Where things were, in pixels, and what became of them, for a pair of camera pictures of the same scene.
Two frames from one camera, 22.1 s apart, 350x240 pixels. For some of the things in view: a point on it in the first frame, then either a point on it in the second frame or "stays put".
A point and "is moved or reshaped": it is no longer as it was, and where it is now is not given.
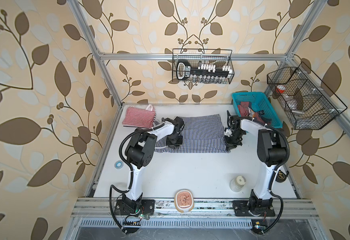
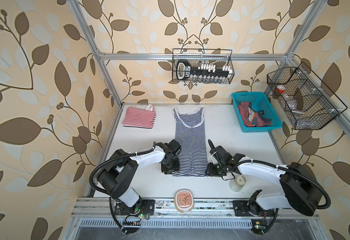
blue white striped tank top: (201, 134) is moved or reshaped
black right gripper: (229, 145) -> (210, 171)
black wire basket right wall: (307, 102) stays put
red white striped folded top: (139, 117) stays put
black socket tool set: (202, 73) stays put
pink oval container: (184, 200) stays put
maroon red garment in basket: (243, 110) stays put
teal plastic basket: (255, 104) stays put
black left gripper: (179, 143) -> (177, 168)
